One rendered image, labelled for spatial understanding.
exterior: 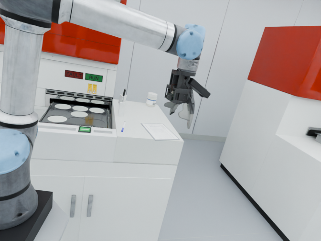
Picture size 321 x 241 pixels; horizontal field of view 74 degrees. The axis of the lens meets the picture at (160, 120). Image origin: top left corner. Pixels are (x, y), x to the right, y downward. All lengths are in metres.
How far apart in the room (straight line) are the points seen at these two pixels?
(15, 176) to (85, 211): 0.69
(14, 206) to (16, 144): 0.17
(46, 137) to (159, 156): 0.54
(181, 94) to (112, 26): 0.36
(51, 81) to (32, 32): 0.99
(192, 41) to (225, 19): 2.91
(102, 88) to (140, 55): 1.57
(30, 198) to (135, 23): 0.56
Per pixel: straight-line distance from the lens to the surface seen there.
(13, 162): 0.65
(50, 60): 1.62
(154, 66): 3.15
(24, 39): 0.67
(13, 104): 0.73
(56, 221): 0.84
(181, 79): 0.79
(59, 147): 1.09
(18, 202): 0.73
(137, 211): 1.34
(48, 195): 0.82
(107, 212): 1.32
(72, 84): 1.62
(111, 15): 0.54
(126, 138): 1.06
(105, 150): 1.09
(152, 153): 1.12
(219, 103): 3.69
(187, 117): 0.78
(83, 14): 0.54
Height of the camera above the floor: 1.42
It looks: 20 degrees down
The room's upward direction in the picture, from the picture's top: 12 degrees clockwise
